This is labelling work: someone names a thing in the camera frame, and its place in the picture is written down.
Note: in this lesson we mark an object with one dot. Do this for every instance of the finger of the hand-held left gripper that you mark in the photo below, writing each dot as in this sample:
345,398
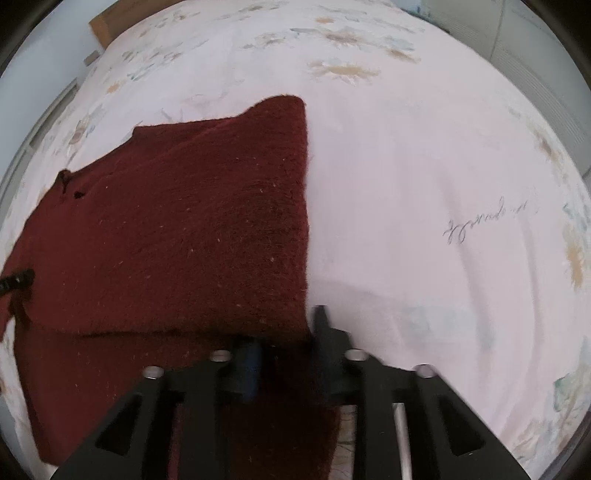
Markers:
17,280

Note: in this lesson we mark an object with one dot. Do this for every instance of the floral white bed sheet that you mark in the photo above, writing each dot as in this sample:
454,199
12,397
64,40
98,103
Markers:
415,184

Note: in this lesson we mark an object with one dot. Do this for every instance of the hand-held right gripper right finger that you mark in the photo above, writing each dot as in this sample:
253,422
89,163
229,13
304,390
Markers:
328,355

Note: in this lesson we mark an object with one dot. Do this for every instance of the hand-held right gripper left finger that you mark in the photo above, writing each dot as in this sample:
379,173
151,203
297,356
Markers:
249,369

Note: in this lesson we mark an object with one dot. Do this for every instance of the wooden headboard corner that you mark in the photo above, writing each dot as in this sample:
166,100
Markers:
107,24

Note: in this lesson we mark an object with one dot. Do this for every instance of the grey wall socket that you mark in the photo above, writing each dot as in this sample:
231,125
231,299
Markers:
90,57

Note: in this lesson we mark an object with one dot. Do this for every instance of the dark red knitted sweater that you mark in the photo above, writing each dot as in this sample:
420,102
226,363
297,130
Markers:
184,221

